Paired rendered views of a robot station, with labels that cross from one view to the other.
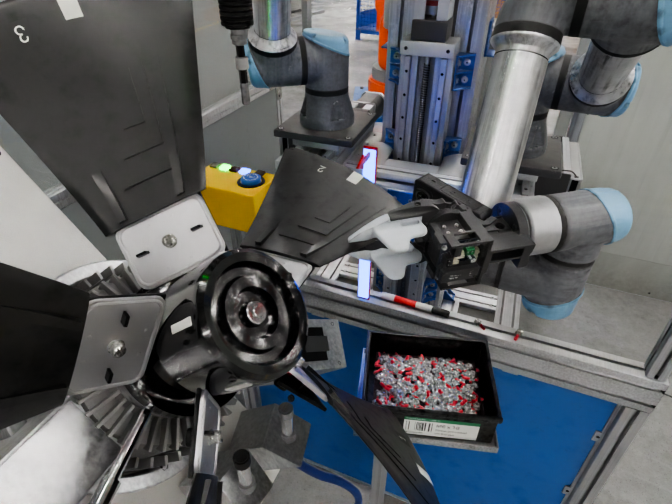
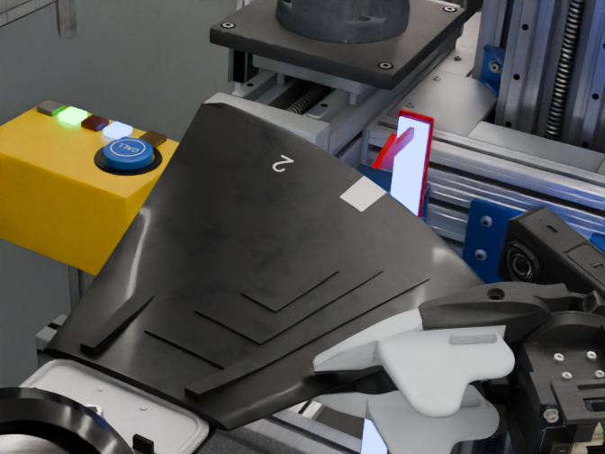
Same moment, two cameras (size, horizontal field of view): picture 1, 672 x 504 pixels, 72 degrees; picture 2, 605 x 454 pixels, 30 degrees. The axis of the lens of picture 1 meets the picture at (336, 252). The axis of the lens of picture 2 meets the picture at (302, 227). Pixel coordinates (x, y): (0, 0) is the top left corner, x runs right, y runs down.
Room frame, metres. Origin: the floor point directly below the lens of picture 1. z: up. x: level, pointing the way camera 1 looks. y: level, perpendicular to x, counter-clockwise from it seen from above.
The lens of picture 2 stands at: (0.04, -0.04, 1.53)
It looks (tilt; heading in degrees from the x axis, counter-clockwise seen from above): 33 degrees down; 4
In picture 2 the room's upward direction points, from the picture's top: 4 degrees clockwise
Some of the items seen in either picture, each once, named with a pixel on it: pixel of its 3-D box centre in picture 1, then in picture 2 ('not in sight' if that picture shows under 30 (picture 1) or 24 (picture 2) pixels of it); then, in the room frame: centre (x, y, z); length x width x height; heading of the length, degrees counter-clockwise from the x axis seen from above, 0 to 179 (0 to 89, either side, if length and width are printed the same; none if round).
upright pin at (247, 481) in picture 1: (244, 471); not in sight; (0.28, 0.10, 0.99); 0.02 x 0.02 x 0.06
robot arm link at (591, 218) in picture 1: (578, 221); not in sight; (0.52, -0.32, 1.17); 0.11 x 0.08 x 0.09; 104
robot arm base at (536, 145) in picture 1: (517, 126); not in sight; (1.09, -0.44, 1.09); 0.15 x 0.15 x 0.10
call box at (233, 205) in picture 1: (235, 199); (87, 195); (0.85, 0.21, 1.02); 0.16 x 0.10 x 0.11; 67
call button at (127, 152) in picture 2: (251, 180); (128, 155); (0.83, 0.17, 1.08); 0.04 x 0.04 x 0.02
